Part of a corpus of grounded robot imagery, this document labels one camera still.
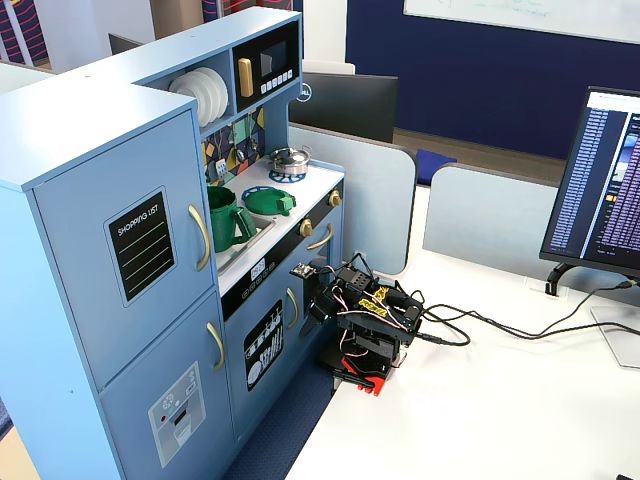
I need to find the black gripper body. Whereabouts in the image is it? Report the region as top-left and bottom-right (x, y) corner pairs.
(305, 281), (347, 324)

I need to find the green round plastic bowl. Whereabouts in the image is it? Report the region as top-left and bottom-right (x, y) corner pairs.
(241, 184), (298, 218)

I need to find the steel toy pot with lid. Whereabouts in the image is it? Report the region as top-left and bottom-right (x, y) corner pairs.
(269, 145), (313, 177)

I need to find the black table clamp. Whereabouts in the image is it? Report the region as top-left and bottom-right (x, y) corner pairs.
(313, 347), (376, 390)

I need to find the steel toy sink basin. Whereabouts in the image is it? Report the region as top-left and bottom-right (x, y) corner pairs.
(215, 211), (278, 274)

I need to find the light blue desk divider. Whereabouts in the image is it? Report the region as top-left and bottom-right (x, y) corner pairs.
(288, 123), (418, 277)
(421, 161), (562, 272)

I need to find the green plastic pitcher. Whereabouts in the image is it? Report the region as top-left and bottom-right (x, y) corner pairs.
(206, 185), (258, 254)

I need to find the blue office chair seat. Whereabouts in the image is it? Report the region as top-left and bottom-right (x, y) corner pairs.
(415, 147), (459, 186)

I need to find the black dell monitor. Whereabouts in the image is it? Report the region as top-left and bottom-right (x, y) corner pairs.
(288, 70), (400, 145)

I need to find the white toy plate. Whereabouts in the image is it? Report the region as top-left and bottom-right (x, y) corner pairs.
(168, 73), (201, 109)
(179, 70), (214, 127)
(204, 66), (231, 121)
(192, 68), (224, 124)

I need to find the black toy microwave door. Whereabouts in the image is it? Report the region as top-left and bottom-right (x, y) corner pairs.
(233, 23), (300, 114)

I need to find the blue wooden toy kitchen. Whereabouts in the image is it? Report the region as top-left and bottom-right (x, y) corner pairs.
(0, 6), (347, 480)

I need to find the clear glass monitor base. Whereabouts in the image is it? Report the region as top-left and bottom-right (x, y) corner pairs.
(589, 303), (640, 372)

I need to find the lit computer monitor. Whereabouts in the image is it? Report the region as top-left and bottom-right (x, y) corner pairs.
(538, 85), (640, 279)

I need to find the dark monitor back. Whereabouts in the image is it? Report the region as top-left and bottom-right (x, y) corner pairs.
(107, 32), (144, 57)

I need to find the white whiteboard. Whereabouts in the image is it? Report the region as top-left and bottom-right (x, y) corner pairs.
(402, 0), (640, 46)

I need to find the gold dishwasher handle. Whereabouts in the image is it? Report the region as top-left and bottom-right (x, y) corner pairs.
(285, 286), (300, 330)

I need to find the gold oven handle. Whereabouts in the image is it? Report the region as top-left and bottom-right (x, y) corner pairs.
(305, 222), (335, 251)

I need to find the red robot base mount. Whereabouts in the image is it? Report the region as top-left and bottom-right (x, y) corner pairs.
(339, 355), (389, 399)

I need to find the gold curved freezer handle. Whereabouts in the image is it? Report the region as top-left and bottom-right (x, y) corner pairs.
(206, 321), (227, 373)

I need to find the gold curved fridge handle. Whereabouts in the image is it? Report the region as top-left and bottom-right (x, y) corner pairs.
(187, 203), (212, 273)

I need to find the black power cable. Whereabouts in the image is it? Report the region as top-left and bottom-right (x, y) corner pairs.
(419, 303), (640, 341)

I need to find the white desk cable grommet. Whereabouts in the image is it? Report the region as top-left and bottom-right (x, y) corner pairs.
(523, 276), (572, 302)

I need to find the black usb cable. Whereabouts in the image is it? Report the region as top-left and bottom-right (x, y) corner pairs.
(417, 279), (640, 347)

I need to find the gold microwave handle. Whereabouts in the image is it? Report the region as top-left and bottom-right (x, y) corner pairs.
(237, 57), (254, 98)

